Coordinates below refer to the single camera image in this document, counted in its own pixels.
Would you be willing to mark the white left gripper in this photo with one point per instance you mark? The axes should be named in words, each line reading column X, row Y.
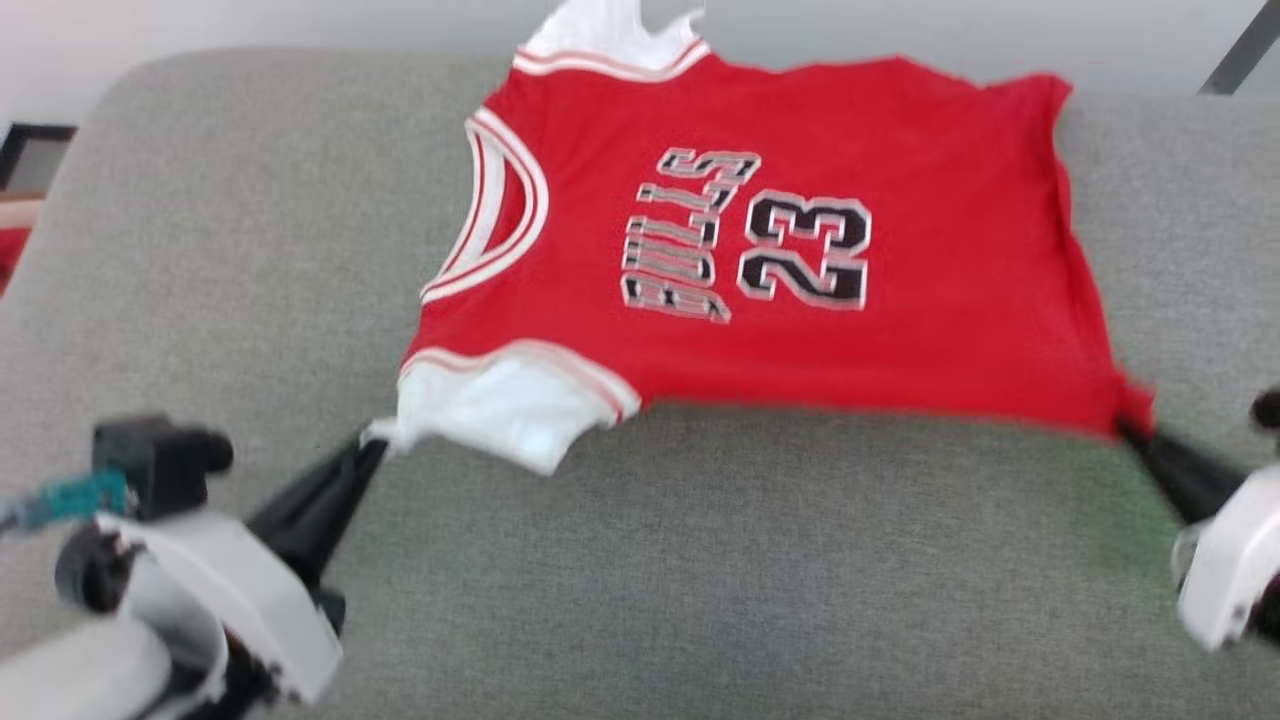
column 240, row 590

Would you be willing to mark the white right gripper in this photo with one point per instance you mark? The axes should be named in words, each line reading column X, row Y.
column 1230, row 570

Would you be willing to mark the grey metal post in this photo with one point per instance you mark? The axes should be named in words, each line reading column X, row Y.
column 1240, row 45

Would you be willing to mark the red basketball jersey white sleeves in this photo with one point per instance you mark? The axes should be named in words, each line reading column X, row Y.
column 900, row 300

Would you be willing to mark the red garment in basket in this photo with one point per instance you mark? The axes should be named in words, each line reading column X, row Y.
column 10, row 260

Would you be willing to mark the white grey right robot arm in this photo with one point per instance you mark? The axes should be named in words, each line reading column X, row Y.
column 1270, row 610

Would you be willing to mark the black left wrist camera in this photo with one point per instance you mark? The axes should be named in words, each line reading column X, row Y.
column 160, row 460

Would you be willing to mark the beige laundry basket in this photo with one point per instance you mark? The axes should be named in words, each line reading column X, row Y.
column 15, row 212

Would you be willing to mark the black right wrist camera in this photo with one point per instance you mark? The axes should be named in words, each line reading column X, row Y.
column 1268, row 410

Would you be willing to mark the black framed panel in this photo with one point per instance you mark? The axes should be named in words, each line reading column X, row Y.
column 35, row 155

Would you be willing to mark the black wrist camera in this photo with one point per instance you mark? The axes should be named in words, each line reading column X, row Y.
column 160, row 460
column 1268, row 410

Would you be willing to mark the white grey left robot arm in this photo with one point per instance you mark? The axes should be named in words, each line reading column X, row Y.
column 80, row 670

